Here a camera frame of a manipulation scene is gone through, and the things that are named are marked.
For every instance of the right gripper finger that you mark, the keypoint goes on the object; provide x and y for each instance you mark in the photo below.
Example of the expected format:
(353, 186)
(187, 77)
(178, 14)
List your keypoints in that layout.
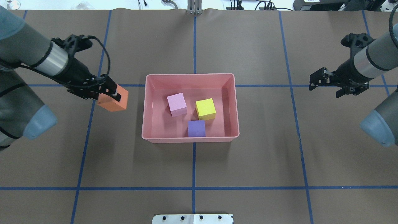
(320, 78)
(344, 91)

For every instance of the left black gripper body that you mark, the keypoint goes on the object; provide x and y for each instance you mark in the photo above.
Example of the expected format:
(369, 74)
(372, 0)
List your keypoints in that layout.
(76, 72)

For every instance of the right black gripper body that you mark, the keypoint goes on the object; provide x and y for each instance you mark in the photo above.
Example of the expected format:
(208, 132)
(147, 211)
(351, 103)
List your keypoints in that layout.
(348, 71)

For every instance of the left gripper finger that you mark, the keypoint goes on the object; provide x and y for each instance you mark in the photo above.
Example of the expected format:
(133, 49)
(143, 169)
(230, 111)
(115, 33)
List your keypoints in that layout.
(109, 88)

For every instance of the orange foam block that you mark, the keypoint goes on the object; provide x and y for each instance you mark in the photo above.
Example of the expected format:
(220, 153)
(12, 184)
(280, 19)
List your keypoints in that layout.
(111, 104)

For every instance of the pink foam block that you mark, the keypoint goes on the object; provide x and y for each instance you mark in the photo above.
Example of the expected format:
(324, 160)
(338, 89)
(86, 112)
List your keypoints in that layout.
(177, 104)

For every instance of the purple foam block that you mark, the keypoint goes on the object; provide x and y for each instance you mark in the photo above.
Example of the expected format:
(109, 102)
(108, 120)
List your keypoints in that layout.
(196, 129)

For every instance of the yellow foam block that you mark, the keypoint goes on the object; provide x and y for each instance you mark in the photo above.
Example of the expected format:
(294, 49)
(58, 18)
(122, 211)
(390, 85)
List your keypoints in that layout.
(205, 109)

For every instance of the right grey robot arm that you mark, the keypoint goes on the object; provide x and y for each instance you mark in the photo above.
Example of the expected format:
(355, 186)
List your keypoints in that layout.
(369, 59)

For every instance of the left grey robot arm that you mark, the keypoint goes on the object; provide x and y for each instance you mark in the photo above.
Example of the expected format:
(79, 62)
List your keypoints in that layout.
(23, 114)

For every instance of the pink plastic bin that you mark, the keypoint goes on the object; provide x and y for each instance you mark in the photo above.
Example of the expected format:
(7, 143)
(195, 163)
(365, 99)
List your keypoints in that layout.
(159, 126)

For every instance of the brown paper table cover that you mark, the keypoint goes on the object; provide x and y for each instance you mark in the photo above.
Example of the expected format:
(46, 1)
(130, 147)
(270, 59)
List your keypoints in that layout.
(301, 156)

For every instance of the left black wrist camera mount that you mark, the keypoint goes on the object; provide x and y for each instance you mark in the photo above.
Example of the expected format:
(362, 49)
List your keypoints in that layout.
(73, 43)

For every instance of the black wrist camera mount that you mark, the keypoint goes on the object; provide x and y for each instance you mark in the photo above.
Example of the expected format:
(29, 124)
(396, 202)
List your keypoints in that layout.
(356, 40)
(73, 43)

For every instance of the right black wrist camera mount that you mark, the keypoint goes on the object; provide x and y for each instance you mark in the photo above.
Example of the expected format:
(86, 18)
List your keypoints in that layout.
(356, 40)

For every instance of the grey metal post bracket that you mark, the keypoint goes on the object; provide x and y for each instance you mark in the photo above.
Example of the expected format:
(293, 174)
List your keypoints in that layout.
(194, 7)

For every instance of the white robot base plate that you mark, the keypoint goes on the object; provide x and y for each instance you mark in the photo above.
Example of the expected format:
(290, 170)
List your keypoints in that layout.
(193, 219)

